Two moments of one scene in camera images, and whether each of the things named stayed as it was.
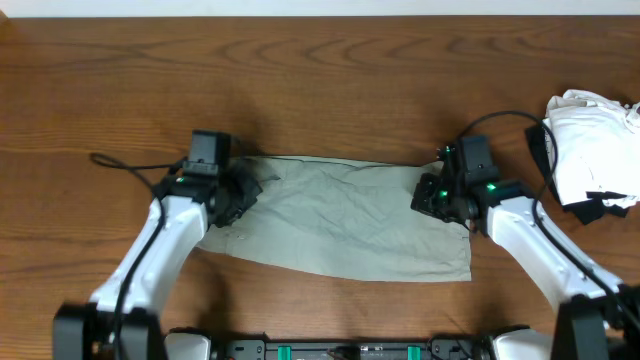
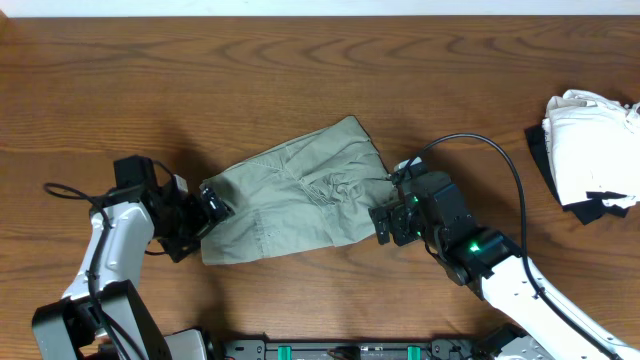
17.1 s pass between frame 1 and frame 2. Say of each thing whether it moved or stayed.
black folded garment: stayed
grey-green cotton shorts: moved
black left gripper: moved
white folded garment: stayed
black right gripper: moved
